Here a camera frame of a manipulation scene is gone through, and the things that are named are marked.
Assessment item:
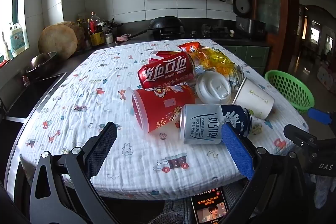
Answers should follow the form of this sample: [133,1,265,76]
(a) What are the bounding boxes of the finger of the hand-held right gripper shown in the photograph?
[308,108,336,127]
[283,124,320,155]

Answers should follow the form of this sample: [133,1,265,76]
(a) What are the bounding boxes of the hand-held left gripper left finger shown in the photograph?
[29,122,124,224]

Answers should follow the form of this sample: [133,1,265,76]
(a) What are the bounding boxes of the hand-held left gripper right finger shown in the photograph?
[221,123,307,224]

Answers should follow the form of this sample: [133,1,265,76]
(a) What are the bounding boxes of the green plastic basket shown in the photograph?
[265,70,315,114]

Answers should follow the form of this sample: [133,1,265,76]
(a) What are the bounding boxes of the white and blue drink can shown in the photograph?
[180,104,253,145]

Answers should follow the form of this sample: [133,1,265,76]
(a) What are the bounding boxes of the white paper cup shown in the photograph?
[232,77,275,119]

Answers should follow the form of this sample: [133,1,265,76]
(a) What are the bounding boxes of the white plastic cup lid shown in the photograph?
[196,71,233,104]

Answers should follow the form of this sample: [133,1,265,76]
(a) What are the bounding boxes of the red printed paper cup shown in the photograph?
[128,84,197,135]

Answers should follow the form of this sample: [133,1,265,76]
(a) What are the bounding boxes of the silver foil wrapper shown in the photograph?
[228,65,246,90]

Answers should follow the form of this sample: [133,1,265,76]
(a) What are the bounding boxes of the yellow snack bag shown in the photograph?
[192,47,237,77]

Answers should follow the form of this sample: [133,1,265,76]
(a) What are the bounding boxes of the red cola can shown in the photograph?
[138,51,196,89]

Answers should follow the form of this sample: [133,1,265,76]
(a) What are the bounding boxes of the red soda can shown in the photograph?
[149,51,174,64]

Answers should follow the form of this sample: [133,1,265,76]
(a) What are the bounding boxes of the orange snack packet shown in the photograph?
[177,42,204,54]

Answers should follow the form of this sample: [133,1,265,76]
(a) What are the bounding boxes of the person's right hand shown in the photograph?
[314,174,334,210]

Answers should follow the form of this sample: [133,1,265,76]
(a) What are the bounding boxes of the pink patterned box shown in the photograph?
[317,64,336,94]

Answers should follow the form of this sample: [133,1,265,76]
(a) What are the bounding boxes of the black smartphone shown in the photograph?
[191,187,228,224]

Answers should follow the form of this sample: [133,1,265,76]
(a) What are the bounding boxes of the white printed tablecloth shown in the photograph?
[20,38,310,201]

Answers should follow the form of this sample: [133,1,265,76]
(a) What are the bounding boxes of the green kitchen cabinets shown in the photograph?
[226,46,270,75]

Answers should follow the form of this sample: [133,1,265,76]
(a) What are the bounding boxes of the kitchen sink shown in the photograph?
[0,72,67,123]

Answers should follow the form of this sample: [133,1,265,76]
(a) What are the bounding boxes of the metal bowl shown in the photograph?
[25,51,58,80]

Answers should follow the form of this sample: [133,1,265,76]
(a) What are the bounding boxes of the yellow labelled container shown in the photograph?
[90,32,105,46]

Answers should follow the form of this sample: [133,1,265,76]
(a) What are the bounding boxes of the pink cloth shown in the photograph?
[115,34,132,44]

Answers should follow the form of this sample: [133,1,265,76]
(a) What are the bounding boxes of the black rice cooker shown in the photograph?
[233,0,266,39]

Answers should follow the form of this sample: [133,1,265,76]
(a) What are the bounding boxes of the wooden glass cabinet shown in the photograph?
[241,0,300,69]

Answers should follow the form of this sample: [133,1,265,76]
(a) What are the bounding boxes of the round wooden chopping block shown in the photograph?
[38,21,85,60]

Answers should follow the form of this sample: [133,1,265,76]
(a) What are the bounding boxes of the black gas stove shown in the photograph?
[152,25,229,40]

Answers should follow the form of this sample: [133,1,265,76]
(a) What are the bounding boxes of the dark sauce bottle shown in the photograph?
[77,19,85,42]

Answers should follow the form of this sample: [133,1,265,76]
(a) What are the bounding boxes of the clear bottle with red label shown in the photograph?
[89,12,101,34]

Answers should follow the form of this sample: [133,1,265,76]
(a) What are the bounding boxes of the white plastic jug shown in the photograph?
[10,23,27,56]

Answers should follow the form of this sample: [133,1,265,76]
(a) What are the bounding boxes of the slim white bottle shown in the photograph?
[1,32,11,60]

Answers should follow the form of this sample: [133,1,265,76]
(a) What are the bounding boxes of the black wok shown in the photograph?
[131,16,184,38]

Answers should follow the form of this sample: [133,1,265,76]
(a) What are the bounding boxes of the window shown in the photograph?
[0,0,33,64]

